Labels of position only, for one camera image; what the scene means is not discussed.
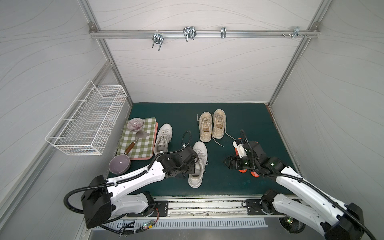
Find red orange insole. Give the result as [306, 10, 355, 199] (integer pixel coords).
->
[233, 138, 247, 173]

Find white sneaker front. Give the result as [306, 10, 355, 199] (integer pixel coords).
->
[188, 142, 208, 189]

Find white sneaker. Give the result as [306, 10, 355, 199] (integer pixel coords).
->
[154, 124, 173, 155]
[188, 142, 208, 189]

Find beige lace sneaker with laces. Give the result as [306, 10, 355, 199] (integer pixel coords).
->
[212, 109, 235, 140]

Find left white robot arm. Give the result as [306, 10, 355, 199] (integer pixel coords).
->
[63, 146, 199, 229]

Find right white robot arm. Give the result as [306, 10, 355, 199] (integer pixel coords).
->
[224, 138, 375, 240]

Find white sneaker rear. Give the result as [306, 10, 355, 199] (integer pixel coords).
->
[154, 124, 173, 155]

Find green checkered cloth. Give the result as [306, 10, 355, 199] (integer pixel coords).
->
[116, 116, 159, 161]

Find metal U-bolt hook left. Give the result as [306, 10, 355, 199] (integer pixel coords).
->
[152, 33, 164, 51]

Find metal u-bolt hook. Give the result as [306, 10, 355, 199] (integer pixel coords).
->
[152, 33, 164, 51]
[183, 27, 197, 42]

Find metal clip hook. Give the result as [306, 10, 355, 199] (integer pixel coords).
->
[221, 27, 227, 39]

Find metal U-bolt hook middle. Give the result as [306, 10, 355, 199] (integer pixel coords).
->
[183, 27, 197, 42]

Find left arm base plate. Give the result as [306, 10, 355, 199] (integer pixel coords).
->
[127, 201, 169, 218]

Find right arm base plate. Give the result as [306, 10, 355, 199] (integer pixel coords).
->
[241, 199, 285, 216]

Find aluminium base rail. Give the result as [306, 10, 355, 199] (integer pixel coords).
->
[83, 196, 331, 221]

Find purple saucepan wooden handle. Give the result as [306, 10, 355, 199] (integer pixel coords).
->
[109, 138, 139, 175]

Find white slotted cable duct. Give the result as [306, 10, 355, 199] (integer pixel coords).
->
[106, 218, 268, 230]

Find white wire basket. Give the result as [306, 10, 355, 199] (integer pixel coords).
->
[45, 80, 127, 156]

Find metal bracket hook right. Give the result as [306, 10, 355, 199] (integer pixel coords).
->
[282, 27, 309, 39]

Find metal crossbar rail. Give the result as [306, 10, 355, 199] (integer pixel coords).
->
[90, 28, 321, 39]

